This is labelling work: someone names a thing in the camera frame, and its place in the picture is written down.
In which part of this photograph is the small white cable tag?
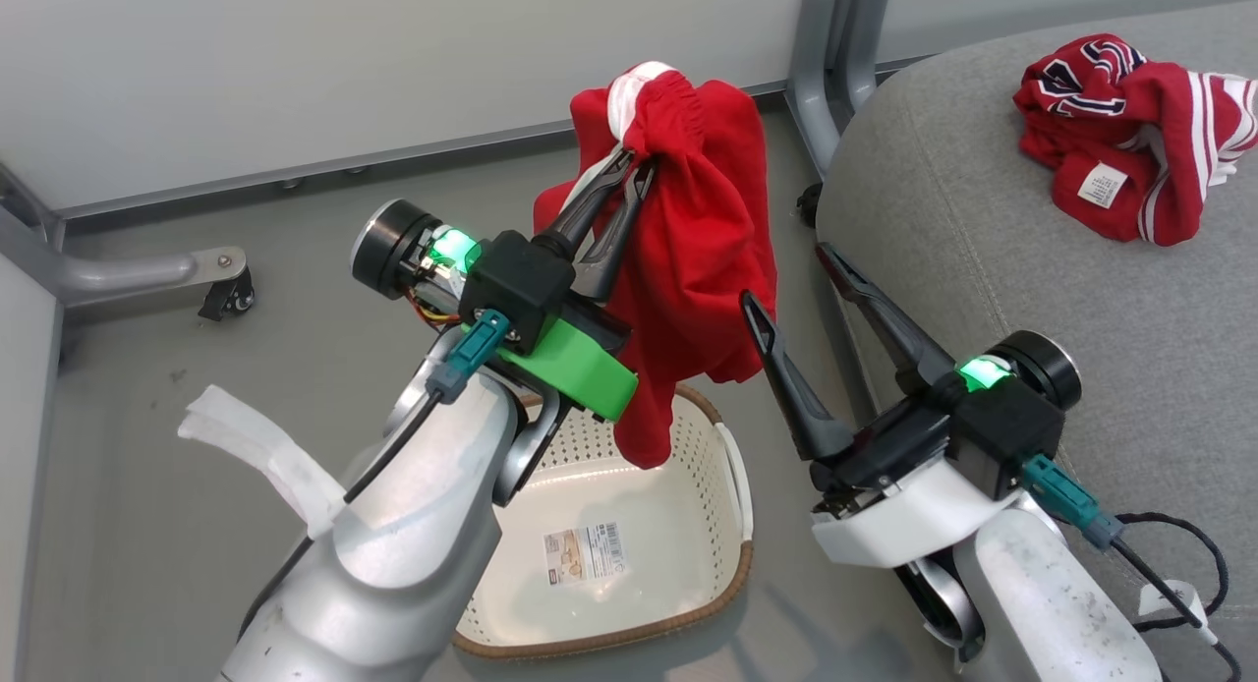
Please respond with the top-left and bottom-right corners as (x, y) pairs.
(1138, 581), (1220, 647)

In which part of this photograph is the white paper label sticker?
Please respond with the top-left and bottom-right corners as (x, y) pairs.
(543, 522), (628, 587)

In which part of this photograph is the grey fabric couch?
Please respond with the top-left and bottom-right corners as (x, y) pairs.
(816, 0), (1258, 682)

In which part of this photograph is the grey metal corner post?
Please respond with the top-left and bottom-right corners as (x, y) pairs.
(0, 161), (65, 256)

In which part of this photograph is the black right arm cable teal plug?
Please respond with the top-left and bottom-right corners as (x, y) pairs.
(1019, 454), (1247, 682)

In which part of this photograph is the white tape strip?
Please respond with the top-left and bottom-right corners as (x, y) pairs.
(177, 385), (347, 540)

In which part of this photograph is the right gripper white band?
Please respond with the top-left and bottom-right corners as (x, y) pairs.
(740, 241), (1082, 570)

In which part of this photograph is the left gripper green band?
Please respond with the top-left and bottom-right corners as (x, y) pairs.
(351, 149), (657, 423)

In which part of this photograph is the grey curved frame foot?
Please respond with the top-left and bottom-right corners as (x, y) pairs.
(44, 247), (247, 310)

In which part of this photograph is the black left arm cable teal plug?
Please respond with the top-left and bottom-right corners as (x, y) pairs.
(236, 309), (512, 644)

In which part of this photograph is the white laundry basket brown rim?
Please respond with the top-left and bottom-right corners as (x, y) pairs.
(452, 382), (756, 660)

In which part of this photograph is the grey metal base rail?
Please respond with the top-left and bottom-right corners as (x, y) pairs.
(54, 81), (817, 221)

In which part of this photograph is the red shorts white waistband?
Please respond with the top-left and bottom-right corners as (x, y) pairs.
(534, 61), (777, 470)

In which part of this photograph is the red jersey with navy print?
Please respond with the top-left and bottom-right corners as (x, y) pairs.
(1012, 33), (1258, 248)

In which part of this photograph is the black arm cable teal plug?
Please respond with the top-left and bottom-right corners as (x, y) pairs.
(1019, 454), (1247, 682)
(236, 309), (512, 644)

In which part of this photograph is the grey double-tube frame post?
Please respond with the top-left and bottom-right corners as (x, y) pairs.
(786, 0), (895, 177)

